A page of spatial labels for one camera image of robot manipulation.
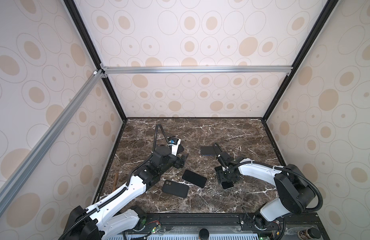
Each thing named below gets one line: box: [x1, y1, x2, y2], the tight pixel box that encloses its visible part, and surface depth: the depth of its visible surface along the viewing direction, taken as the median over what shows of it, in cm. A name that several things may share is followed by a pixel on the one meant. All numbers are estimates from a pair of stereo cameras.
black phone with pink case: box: [182, 169, 207, 188], surface depth 90 cm
